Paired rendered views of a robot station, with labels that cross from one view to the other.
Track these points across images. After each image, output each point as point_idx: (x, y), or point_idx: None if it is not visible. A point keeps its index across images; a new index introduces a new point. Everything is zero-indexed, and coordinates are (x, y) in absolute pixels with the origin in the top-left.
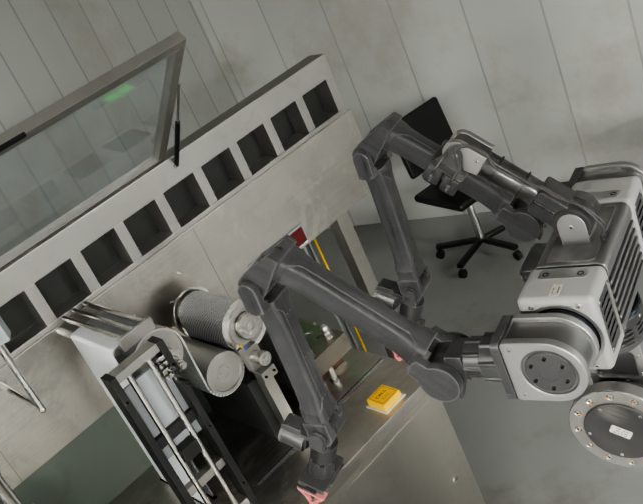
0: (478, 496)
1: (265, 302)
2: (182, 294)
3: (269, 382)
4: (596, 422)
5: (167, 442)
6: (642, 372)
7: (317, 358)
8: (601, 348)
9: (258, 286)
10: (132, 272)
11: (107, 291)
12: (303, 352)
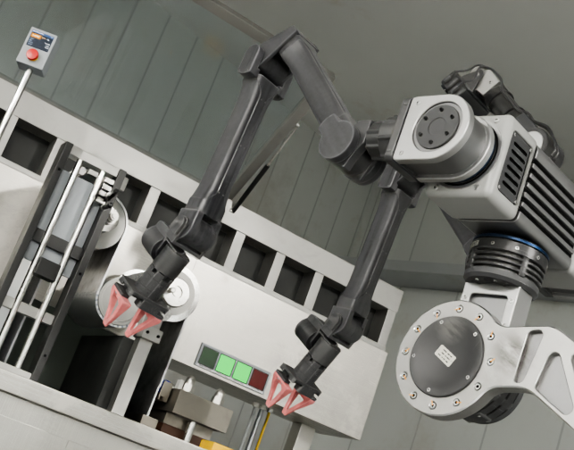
0: None
1: (257, 69)
2: (143, 271)
3: (142, 347)
4: (428, 340)
5: (42, 239)
6: (504, 322)
7: (192, 395)
8: (490, 166)
9: (264, 53)
10: (128, 226)
11: None
12: (242, 140)
